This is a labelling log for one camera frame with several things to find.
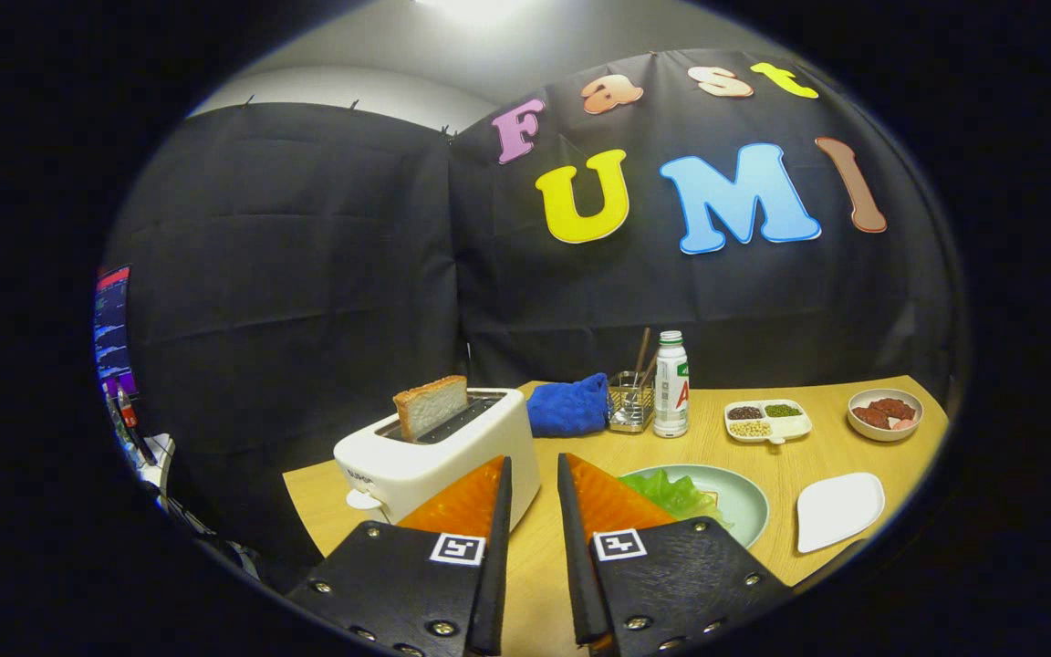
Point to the white round meat plate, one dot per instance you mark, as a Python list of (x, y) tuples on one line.
[(881, 435)]

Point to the white toaster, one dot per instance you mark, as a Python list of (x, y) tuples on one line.
[(434, 456)]

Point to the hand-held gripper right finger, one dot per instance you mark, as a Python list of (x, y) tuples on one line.
[(576, 575)]

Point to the brown wooden stick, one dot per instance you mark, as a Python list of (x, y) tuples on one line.
[(643, 347)]

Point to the white drink bottle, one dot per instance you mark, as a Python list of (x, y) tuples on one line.
[(670, 392)]

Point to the computer monitor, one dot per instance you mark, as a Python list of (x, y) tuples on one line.
[(112, 328)]

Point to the green lettuce leaf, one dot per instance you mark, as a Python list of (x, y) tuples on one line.
[(671, 497)]

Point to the light green round plate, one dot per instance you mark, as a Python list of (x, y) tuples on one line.
[(740, 502)]

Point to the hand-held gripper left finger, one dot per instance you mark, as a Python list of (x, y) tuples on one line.
[(494, 575)]

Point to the white square plate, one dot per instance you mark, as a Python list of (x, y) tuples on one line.
[(840, 511)]

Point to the dark red meat slice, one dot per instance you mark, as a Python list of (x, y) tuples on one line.
[(870, 418), (895, 408)]

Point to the white divided bean dish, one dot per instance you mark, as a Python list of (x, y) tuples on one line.
[(795, 426)]

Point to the black backdrop cloth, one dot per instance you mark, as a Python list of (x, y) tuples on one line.
[(306, 274)]

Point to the toasted bread slice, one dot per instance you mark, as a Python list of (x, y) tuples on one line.
[(430, 406)]

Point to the pink ham slice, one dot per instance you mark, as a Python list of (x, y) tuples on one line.
[(904, 424)]

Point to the blue cloth mitt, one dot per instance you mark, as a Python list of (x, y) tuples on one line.
[(567, 406)]

